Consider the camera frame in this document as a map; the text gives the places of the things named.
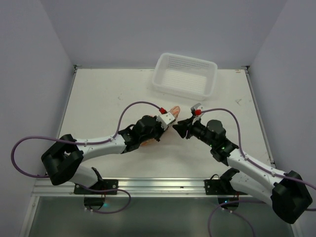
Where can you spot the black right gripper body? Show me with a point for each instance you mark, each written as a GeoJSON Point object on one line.
{"type": "Point", "coordinates": [189, 129]}

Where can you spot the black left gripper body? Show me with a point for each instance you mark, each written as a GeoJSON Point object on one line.
{"type": "Point", "coordinates": [156, 132]}

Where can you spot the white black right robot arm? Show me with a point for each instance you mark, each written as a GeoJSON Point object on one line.
{"type": "Point", "coordinates": [286, 193]}

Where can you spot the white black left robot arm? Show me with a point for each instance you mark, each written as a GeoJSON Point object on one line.
{"type": "Point", "coordinates": [63, 160]}

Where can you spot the white plastic mesh basket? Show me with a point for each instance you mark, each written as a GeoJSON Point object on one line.
{"type": "Point", "coordinates": [185, 76]}

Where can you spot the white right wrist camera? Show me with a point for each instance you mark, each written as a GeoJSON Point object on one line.
{"type": "Point", "coordinates": [196, 111]}

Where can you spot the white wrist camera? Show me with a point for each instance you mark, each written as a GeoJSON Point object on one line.
{"type": "Point", "coordinates": [166, 120]}
{"type": "Point", "coordinates": [196, 111]}

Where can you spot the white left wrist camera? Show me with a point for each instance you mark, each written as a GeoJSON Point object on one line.
{"type": "Point", "coordinates": [166, 120]}

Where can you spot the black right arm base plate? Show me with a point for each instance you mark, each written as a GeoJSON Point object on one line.
{"type": "Point", "coordinates": [220, 186]}

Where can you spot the aluminium mounting rail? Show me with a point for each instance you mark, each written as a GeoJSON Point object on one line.
{"type": "Point", "coordinates": [163, 187]}

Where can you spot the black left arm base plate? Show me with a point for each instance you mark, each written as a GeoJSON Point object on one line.
{"type": "Point", "coordinates": [106, 184]}

